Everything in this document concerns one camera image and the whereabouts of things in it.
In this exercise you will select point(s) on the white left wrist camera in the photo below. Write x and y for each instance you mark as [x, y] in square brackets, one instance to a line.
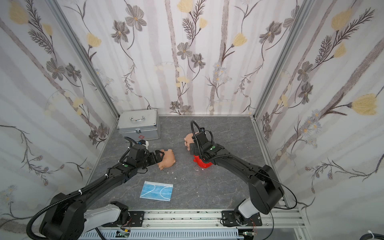
[144, 143]

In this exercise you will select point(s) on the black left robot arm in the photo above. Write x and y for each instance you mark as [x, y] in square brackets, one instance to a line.
[65, 219]

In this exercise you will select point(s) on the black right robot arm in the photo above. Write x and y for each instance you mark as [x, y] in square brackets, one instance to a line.
[265, 191]

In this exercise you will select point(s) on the pink piggy bank rear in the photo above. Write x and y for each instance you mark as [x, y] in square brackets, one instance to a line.
[190, 142]

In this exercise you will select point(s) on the blue surgical face mask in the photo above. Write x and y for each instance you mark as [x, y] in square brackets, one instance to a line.
[157, 191]

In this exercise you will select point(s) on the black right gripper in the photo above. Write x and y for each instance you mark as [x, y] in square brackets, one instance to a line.
[194, 148]

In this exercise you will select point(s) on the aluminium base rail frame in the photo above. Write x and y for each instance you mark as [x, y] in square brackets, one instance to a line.
[196, 225]

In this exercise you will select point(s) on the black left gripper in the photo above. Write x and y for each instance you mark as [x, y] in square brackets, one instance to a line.
[152, 157]

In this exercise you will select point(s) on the small green circuit board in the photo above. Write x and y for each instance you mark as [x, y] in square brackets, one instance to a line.
[122, 234]

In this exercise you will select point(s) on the tan piggy bank front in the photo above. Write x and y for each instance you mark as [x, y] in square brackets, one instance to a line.
[168, 159]

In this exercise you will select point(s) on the red piggy bank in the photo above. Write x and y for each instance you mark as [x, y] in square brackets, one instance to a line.
[201, 164]

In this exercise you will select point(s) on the silver metal first aid case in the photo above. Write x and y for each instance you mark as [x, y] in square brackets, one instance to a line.
[140, 125]

